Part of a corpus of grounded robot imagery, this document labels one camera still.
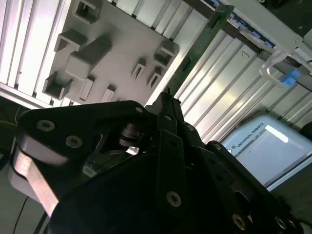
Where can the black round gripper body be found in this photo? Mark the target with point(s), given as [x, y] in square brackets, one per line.
[117, 202]

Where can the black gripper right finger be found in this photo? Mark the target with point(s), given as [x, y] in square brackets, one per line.
[219, 170]

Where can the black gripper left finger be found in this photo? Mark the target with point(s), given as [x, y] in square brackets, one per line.
[80, 122]

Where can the green RAM stick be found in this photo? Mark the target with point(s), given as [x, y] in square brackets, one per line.
[204, 40]

